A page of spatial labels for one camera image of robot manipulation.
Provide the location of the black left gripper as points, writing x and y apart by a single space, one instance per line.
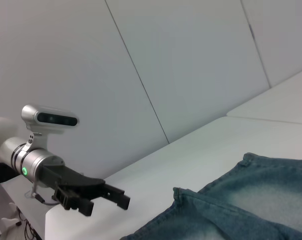
70 177

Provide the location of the blue denim shorts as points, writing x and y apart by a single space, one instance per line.
241 200

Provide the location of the black perforated bracket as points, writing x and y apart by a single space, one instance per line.
0 172

